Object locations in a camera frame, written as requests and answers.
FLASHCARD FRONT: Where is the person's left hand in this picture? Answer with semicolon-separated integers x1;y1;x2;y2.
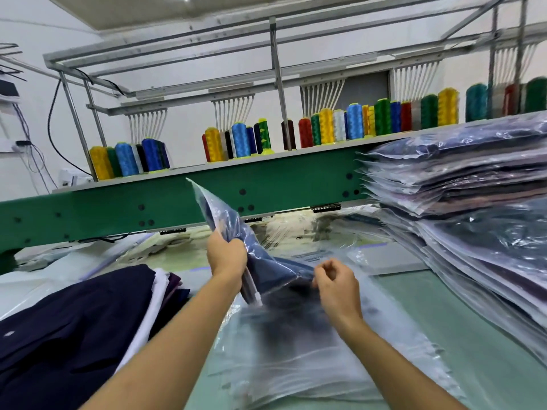
207;230;250;293

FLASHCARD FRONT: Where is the person's right hand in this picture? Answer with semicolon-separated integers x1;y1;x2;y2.
312;257;366;335

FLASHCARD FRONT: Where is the stack of plastic bags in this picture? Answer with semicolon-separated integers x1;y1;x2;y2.
209;260;468;408

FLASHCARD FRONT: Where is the stack of bagged garments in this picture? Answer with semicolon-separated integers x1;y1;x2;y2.
359;110;547;366

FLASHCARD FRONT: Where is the person's right forearm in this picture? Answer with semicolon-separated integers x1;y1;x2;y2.
337;318;467;410

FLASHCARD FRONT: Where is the person's left forearm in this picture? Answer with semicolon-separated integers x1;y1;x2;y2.
81;277;242;410

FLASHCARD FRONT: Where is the green machine beam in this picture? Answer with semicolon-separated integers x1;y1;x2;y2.
0;145;377;274

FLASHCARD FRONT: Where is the row of coloured thread spools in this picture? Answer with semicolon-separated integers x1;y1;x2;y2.
88;76;547;183

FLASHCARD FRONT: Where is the white box device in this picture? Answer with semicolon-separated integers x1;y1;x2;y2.
57;169;92;188

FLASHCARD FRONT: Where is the grey metal thread rack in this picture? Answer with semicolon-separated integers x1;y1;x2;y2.
43;0;547;180

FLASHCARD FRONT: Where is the black hanging cable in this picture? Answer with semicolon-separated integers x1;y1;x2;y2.
47;76;92;178

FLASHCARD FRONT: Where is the white wall socket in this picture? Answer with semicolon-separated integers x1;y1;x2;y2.
0;140;34;156

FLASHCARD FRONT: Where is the wall router with antennas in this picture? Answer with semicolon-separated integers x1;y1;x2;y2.
0;42;22;105

